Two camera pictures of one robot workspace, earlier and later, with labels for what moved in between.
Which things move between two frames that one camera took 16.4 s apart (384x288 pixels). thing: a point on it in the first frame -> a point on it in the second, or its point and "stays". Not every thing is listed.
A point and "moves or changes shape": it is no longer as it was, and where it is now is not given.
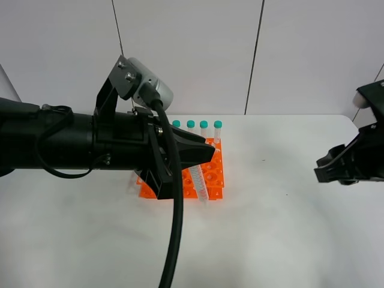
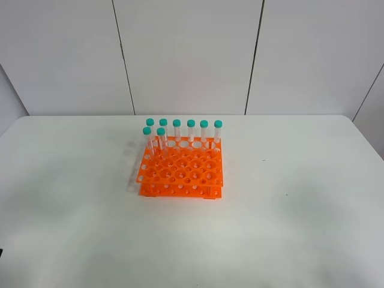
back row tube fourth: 190,125 stays
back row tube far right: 217,125 stays
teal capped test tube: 198,176 moves or changes shape
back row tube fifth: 203,125 stays
